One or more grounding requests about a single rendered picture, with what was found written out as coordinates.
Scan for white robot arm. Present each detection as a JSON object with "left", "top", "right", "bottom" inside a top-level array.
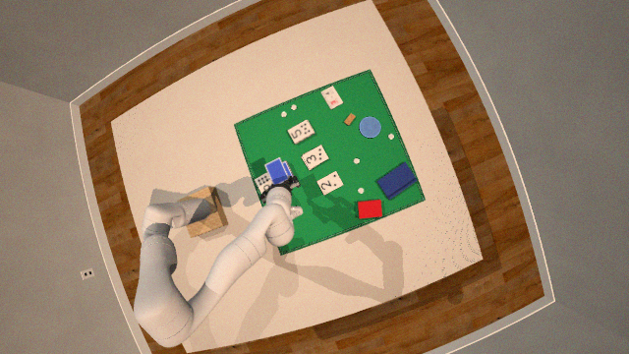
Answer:
[{"left": 134, "top": 187, "right": 303, "bottom": 347}]

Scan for red block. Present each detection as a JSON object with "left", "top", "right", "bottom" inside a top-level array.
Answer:
[{"left": 358, "top": 200, "right": 382, "bottom": 218}]

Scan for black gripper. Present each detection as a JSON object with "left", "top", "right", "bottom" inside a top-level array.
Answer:
[{"left": 260, "top": 175, "right": 301, "bottom": 204}]

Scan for blue flat disc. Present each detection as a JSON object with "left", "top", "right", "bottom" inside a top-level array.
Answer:
[{"left": 359, "top": 117, "right": 381, "bottom": 138}]

